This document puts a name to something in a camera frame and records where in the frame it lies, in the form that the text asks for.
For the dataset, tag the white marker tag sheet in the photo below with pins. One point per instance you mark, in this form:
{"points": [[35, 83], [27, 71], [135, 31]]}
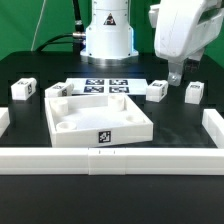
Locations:
{"points": [[108, 86]]}

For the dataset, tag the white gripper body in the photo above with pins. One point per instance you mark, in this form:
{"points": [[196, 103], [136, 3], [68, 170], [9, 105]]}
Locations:
{"points": [[177, 69]]}

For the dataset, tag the white fence front wall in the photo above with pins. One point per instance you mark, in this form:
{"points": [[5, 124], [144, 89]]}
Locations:
{"points": [[111, 161]]}

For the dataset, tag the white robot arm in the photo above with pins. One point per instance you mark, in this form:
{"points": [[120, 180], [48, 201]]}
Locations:
{"points": [[183, 29]]}

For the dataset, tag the white fence left wall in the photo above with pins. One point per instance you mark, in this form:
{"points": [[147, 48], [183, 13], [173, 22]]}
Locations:
{"points": [[4, 119]]}

